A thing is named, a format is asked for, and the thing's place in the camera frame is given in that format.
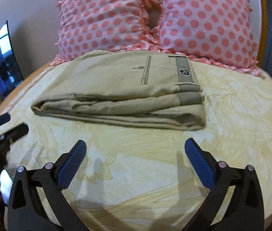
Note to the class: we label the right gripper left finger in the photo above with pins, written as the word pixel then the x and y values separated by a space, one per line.
pixel 25 209

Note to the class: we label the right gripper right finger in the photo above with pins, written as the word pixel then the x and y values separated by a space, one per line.
pixel 246 208

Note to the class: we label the beige khaki pants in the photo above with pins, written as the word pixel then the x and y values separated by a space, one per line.
pixel 133 89

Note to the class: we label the black television screen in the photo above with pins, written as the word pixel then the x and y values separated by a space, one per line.
pixel 10 74

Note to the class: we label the cream and orange bedspread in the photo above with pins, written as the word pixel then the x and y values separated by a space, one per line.
pixel 138 178

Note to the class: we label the left polka dot pillow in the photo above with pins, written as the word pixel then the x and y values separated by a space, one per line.
pixel 110 25

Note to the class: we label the polka dot pillow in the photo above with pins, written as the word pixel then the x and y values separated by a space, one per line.
pixel 110 25
pixel 216 32

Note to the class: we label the right polka dot pillow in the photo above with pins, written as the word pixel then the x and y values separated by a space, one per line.
pixel 216 32

